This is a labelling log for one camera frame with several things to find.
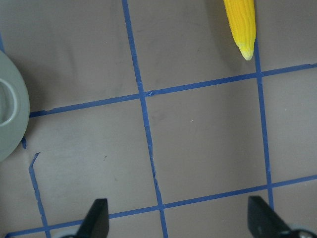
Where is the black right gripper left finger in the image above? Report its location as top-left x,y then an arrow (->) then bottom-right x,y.
76,198 -> 109,238

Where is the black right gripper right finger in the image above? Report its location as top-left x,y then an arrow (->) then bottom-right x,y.
248,196 -> 292,238

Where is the yellow corn cob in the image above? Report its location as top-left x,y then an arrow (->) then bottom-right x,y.
223,0 -> 256,61

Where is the pale green electric pot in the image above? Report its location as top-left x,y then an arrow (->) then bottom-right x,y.
0,52 -> 30,161

